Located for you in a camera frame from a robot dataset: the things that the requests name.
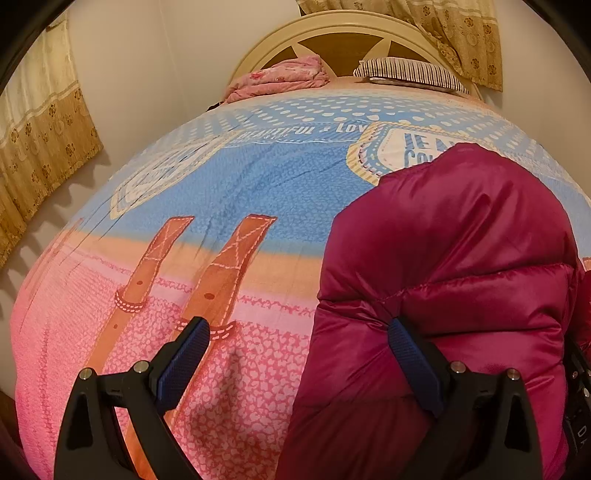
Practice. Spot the striped pillow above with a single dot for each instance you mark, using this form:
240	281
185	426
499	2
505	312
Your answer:
411	71

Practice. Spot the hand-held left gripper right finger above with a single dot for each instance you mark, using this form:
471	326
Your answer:
415	369

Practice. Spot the magenta puffer jacket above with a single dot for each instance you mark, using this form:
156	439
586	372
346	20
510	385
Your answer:
443	258

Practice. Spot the pink folded blanket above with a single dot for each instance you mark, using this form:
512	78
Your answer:
281	76

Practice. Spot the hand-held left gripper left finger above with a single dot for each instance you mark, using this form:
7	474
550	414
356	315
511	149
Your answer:
181	364

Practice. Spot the pink and blue printed bedspread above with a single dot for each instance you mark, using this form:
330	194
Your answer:
184	194

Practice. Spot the cream wooden bed headboard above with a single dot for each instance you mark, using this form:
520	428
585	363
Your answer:
286	39

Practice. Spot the beige patterned curtain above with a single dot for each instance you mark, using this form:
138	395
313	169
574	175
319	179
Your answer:
452	32
41	129

